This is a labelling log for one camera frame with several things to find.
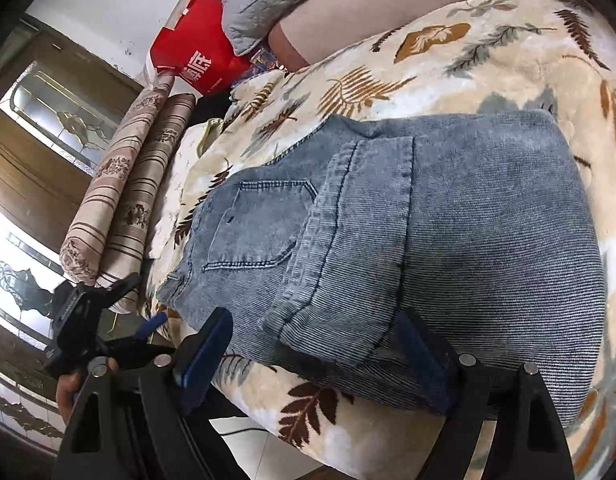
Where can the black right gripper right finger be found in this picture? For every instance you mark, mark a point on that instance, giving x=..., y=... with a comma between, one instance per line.
x=528, y=441

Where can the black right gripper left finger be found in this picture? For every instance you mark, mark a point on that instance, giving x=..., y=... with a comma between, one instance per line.
x=153, y=421

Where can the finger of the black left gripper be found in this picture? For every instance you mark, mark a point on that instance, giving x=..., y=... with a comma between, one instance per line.
x=149, y=327

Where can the blue denim jeans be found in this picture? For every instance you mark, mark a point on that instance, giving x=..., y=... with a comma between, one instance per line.
x=479, y=223

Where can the left human hand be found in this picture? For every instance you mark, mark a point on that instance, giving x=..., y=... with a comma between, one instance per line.
x=67, y=390

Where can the cream small print pillow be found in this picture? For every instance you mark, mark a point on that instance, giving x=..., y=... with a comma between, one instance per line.
x=192, y=144

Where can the striped floral rolled quilt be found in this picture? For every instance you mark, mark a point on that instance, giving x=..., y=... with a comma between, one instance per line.
x=83, y=247

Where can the brown wooden wardrobe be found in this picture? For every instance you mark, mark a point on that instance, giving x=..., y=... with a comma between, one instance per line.
x=59, y=108

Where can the red printed bag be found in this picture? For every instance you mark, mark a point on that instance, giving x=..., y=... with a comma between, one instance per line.
x=196, y=49

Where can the pink brown bolster pillow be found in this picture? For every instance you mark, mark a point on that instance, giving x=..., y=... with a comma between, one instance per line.
x=317, y=28

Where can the leaf patterned cream blanket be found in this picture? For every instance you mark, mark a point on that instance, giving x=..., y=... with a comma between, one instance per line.
x=474, y=56

